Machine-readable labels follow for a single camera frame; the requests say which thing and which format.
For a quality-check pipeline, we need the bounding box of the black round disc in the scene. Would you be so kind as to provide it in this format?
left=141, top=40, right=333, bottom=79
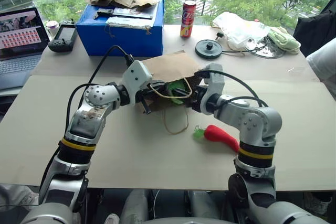
left=195, top=39, right=223, bottom=59

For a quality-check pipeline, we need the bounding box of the black bag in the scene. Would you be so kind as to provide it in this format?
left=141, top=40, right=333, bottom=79
left=292, top=10, right=336, bottom=58

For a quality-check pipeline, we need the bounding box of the round clear lid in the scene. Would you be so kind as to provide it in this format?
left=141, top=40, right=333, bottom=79
left=245, top=36, right=286, bottom=59

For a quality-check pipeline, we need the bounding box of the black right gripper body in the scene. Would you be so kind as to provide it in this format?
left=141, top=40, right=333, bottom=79
left=191, top=85, right=208, bottom=113

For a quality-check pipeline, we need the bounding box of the white shoe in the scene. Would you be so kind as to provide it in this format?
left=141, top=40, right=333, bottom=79
left=103, top=213, right=120, bottom=224

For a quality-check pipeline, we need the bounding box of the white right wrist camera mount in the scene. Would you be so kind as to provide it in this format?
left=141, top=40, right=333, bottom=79
left=200, top=63, right=226, bottom=115

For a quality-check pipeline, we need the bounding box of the grey laptop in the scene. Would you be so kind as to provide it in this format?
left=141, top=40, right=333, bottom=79
left=0, top=7, right=51, bottom=91

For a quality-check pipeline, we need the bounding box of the silver robot leg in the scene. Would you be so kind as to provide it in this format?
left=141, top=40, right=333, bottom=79
left=187, top=190, right=229, bottom=224
left=119, top=189, right=151, bottom=224

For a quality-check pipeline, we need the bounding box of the blue box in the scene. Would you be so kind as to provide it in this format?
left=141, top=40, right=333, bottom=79
left=75, top=0, right=165, bottom=57

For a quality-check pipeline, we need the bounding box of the black handheld controller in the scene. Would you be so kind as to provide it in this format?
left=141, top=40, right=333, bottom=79
left=48, top=19, right=78, bottom=53

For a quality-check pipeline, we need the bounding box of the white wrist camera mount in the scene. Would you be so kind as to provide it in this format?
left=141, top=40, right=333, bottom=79
left=200, top=63, right=226, bottom=115
left=121, top=60, right=153, bottom=104

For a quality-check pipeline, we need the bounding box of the white drawstring pouch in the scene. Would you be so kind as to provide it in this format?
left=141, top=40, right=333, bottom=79
left=104, top=16, right=153, bottom=38

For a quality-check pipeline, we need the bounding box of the brown paper bag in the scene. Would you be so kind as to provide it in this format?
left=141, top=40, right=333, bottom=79
left=134, top=50, right=209, bottom=135

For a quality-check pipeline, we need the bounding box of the green plush toy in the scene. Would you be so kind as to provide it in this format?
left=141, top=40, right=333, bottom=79
left=167, top=79, right=190, bottom=106

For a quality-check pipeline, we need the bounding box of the light green cloth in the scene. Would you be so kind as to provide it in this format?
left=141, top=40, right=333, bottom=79
left=267, top=26, right=302, bottom=56

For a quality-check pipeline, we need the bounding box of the grey sneaker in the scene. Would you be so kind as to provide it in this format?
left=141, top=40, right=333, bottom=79
left=0, top=183, right=40, bottom=210
left=303, top=192, right=333, bottom=217

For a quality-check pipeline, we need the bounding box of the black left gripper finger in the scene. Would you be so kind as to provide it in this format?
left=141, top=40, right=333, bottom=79
left=141, top=97, right=152, bottom=115

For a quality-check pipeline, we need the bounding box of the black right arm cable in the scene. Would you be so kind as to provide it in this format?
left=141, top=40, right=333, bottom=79
left=194, top=69, right=269, bottom=109

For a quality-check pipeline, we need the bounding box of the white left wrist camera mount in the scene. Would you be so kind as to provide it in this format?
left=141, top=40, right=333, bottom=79
left=121, top=60, right=153, bottom=104

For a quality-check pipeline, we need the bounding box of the red chili plush toy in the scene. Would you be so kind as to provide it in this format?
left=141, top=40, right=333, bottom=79
left=193, top=124, right=241, bottom=154

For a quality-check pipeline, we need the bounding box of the red drink can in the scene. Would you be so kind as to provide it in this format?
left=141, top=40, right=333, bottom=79
left=180, top=0, right=197, bottom=38

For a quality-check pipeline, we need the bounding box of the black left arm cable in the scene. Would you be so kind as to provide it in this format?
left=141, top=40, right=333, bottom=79
left=39, top=45, right=136, bottom=190

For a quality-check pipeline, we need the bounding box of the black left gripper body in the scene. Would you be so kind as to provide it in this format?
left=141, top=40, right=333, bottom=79
left=138, top=82, right=169, bottom=103

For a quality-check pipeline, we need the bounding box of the white cup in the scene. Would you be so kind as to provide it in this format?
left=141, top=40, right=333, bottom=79
left=46, top=20, right=60, bottom=38

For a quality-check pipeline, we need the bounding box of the person's white sleeved arm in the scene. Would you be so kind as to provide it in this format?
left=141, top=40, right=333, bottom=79
left=306, top=36, right=336, bottom=91

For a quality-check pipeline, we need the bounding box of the black flat tool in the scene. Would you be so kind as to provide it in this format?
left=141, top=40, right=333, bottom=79
left=93, top=8, right=114, bottom=20

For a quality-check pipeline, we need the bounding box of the white plastic bag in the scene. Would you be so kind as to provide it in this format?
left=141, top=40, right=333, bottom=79
left=211, top=11, right=271, bottom=51

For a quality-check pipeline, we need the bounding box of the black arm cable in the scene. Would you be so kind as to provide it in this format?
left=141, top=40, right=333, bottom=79
left=39, top=45, right=136, bottom=190
left=194, top=69, right=269, bottom=109

